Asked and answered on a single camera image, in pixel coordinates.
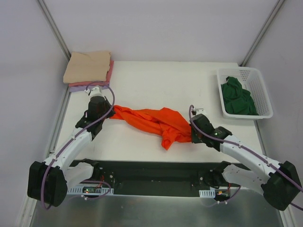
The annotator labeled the orange t-shirt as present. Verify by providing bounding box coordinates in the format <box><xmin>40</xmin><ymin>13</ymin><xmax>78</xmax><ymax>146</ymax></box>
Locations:
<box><xmin>110</xmin><ymin>105</ymin><xmax>191</xmax><ymax>150</ymax></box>

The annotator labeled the right white cable duct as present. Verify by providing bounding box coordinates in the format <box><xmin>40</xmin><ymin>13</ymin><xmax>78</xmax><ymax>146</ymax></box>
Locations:
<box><xmin>199</xmin><ymin>188</ymin><xmax>216</xmax><ymax>198</ymax></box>

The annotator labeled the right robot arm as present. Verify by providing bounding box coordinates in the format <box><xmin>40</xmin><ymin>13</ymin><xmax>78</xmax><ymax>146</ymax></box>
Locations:
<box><xmin>189</xmin><ymin>111</ymin><xmax>303</xmax><ymax>211</ymax></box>

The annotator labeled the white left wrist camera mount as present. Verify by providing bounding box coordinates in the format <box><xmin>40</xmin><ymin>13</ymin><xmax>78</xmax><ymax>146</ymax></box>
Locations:
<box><xmin>85</xmin><ymin>86</ymin><xmax>103</xmax><ymax>98</ymax></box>

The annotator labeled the white perforated plastic basket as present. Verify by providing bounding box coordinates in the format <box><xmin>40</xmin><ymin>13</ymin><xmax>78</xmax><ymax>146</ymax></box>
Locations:
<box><xmin>217</xmin><ymin>67</ymin><xmax>273</xmax><ymax>120</ymax></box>

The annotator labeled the lavender folded t-shirt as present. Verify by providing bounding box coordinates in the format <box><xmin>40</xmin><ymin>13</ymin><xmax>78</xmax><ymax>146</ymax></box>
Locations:
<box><xmin>69</xmin><ymin>81</ymin><xmax>110</xmax><ymax>92</ymax></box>

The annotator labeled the beige folded t-shirt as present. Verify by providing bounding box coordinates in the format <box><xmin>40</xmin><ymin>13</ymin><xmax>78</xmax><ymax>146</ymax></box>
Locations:
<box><xmin>63</xmin><ymin>51</ymin><xmax>111</xmax><ymax>84</ymax></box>

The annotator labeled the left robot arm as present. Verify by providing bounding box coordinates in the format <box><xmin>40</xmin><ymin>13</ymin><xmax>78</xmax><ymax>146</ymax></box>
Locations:
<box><xmin>27</xmin><ymin>96</ymin><xmax>115</xmax><ymax>207</ymax></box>

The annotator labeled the green t-shirt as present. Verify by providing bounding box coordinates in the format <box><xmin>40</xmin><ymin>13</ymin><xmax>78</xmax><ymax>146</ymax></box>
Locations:
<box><xmin>221</xmin><ymin>77</ymin><xmax>258</xmax><ymax>115</ymax></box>

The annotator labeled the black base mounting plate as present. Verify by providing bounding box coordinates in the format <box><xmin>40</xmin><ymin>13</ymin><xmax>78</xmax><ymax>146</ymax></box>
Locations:
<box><xmin>88</xmin><ymin>160</ymin><xmax>236</xmax><ymax>197</ymax></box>

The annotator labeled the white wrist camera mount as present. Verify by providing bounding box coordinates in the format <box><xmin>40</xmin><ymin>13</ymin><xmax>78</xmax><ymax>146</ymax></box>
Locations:
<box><xmin>85</xmin><ymin>86</ymin><xmax>103</xmax><ymax>98</ymax></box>
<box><xmin>191</xmin><ymin>107</ymin><xmax>207</xmax><ymax>116</ymax></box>

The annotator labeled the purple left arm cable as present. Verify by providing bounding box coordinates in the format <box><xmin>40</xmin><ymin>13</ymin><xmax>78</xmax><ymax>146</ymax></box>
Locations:
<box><xmin>41</xmin><ymin>81</ymin><xmax>116</xmax><ymax>210</ymax></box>

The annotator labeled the left white cable duct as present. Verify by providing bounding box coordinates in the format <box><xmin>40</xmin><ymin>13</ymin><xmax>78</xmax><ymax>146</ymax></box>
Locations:
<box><xmin>67</xmin><ymin>185</ymin><xmax>114</xmax><ymax>195</ymax></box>

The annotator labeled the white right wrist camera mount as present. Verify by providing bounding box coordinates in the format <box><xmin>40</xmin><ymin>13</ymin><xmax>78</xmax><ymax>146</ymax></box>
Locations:
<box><xmin>191</xmin><ymin>107</ymin><xmax>207</xmax><ymax>116</ymax></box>

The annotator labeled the pink folded t-shirt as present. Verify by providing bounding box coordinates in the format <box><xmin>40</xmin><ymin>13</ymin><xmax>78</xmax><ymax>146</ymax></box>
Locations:
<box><xmin>68</xmin><ymin>60</ymin><xmax>114</xmax><ymax>87</ymax></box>

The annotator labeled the left aluminium frame post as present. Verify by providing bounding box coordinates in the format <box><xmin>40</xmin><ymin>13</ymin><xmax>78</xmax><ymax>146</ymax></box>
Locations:
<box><xmin>36</xmin><ymin>0</ymin><xmax>71</xmax><ymax>60</ymax></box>

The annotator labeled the aluminium frame post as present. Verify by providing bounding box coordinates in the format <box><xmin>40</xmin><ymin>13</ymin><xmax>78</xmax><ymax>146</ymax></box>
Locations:
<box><xmin>36</xmin><ymin>0</ymin><xmax>71</xmax><ymax>60</ymax></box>
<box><xmin>239</xmin><ymin>0</ymin><xmax>287</xmax><ymax>67</ymax></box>

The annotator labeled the right aluminium frame post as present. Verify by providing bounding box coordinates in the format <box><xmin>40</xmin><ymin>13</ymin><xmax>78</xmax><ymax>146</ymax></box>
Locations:
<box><xmin>239</xmin><ymin>0</ymin><xmax>287</xmax><ymax>67</ymax></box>

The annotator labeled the white cable duct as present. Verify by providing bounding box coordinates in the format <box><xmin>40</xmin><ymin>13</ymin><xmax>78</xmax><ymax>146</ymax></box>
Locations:
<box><xmin>67</xmin><ymin>185</ymin><xmax>114</xmax><ymax>195</ymax></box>
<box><xmin>199</xmin><ymin>188</ymin><xmax>216</xmax><ymax>198</ymax></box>

